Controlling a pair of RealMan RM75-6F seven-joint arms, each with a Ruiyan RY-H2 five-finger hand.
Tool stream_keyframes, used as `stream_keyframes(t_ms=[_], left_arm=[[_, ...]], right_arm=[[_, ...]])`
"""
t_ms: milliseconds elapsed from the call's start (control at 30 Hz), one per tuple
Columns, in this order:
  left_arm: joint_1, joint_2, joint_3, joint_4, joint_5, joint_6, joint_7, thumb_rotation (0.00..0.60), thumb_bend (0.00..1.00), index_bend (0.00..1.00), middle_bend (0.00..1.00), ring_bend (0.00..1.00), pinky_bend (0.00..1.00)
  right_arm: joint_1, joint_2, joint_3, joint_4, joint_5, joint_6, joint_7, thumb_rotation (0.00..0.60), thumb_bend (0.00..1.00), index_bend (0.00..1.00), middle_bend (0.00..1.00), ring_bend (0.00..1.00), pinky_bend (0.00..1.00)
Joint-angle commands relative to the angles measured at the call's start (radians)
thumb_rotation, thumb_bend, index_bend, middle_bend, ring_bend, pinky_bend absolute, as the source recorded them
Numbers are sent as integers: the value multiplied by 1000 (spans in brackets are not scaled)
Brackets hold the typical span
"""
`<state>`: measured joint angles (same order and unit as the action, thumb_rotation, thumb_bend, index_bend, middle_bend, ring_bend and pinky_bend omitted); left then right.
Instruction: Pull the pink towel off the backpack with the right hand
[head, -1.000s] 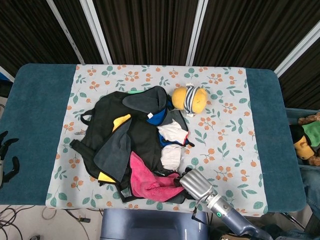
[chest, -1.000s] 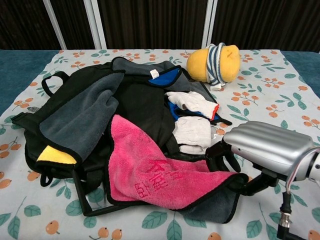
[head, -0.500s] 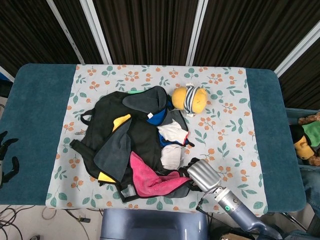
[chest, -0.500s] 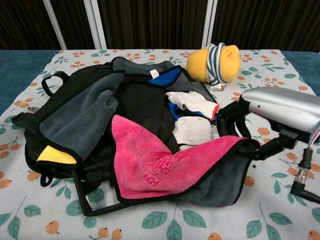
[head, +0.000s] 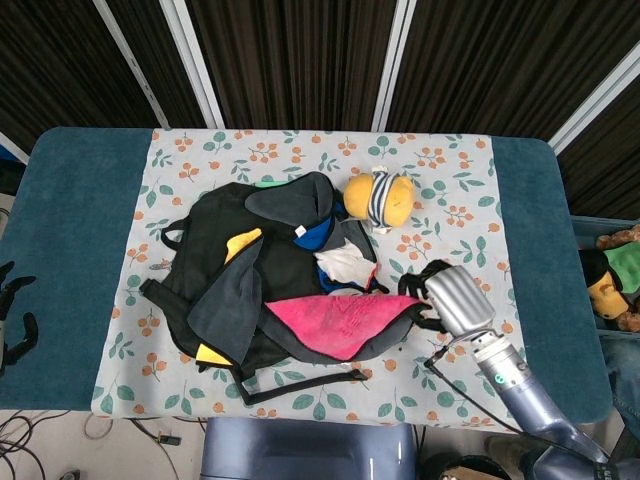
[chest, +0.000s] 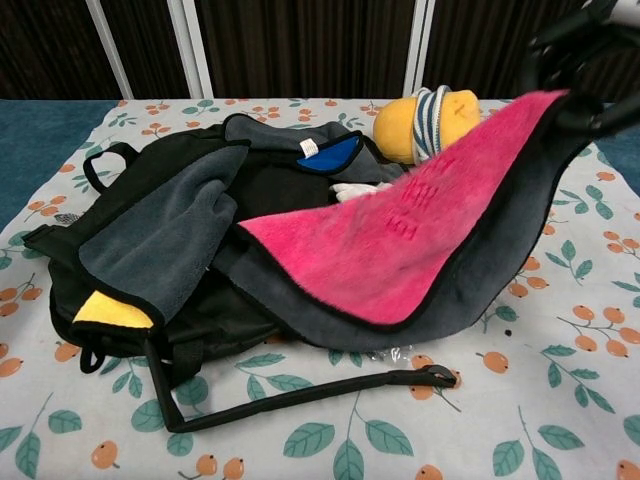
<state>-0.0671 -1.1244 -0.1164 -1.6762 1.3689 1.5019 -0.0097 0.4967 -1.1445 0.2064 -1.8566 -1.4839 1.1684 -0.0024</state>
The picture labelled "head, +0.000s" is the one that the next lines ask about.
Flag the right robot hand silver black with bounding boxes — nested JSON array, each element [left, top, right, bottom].
[[397, 258, 497, 347]]

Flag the left robot hand black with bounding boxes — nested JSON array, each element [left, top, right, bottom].
[[0, 259, 40, 374]]

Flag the pink cloth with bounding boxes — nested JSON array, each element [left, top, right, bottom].
[[257, 293, 436, 363]]

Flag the dark grey cloth garment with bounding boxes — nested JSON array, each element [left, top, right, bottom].
[[244, 172, 391, 296]]

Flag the grey fleece cloth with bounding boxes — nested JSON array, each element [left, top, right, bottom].
[[187, 227, 266, 376]]

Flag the white cloth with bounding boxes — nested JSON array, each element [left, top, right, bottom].
[[313, 243, 380, 291]]

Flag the blue white striped sock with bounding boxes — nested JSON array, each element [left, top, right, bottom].
[[367, 168, 397, 236]]

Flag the floral print table cloth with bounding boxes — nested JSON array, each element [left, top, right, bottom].
[[91, 128, 526, 434]]

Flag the teal table cover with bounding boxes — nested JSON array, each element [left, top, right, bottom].
[[0, 126, 615, 427]]

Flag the yellow plush toy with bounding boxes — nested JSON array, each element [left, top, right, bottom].
[[342, 169, 417, 229]]

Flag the plush toy green shirt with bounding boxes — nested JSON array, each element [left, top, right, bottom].
[[579, 243, 640, 322]]

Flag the blue denim trouser leg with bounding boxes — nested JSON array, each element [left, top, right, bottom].
[[599, 333, 640, 439]]

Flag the blue-grey robot torso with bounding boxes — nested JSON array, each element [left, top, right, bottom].
[[201, 417, 420, 480]]

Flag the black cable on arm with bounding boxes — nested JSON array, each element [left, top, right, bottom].
[[424, 343, 522, 432]]

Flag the black floor cables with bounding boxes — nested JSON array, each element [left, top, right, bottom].
[[0, 408, 201, 480]]

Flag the black strapped apron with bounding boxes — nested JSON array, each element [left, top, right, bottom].
[[139, 180, 372, 406]]

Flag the thin white partition post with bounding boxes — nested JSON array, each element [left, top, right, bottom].
[[92, 0, 172, 129]]

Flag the wide white partition post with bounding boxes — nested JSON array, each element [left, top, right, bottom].
[[159, 0, 225, 129]]

